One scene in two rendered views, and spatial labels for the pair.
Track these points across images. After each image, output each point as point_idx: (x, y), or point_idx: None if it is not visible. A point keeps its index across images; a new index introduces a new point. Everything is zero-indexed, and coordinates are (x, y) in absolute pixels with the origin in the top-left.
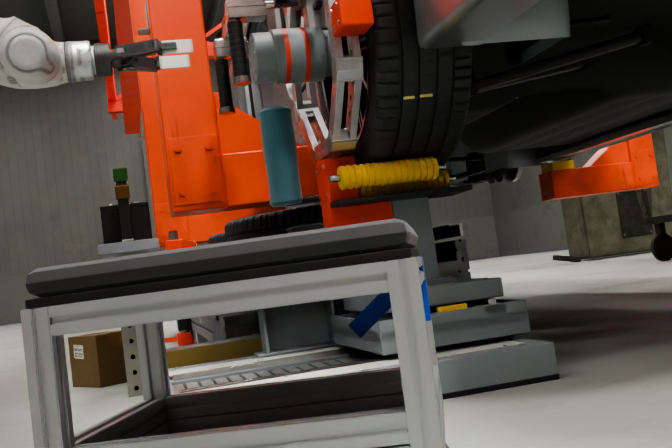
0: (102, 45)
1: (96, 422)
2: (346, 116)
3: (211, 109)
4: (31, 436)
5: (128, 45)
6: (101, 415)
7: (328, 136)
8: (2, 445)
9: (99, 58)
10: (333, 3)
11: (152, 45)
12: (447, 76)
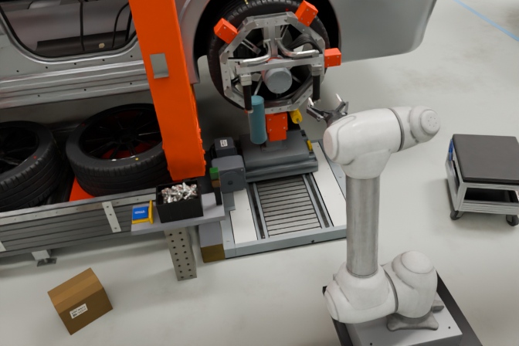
0: (340, 114)
1: (279, 274)
2: (297, 93)
3: (194, 108)
4: (296, 296)
5: (347, 110)
6: (257, 277)
7: (295, 104)
8: (313, 303)
9: None
10: (333, 55)
11: (343, 104)
12: None
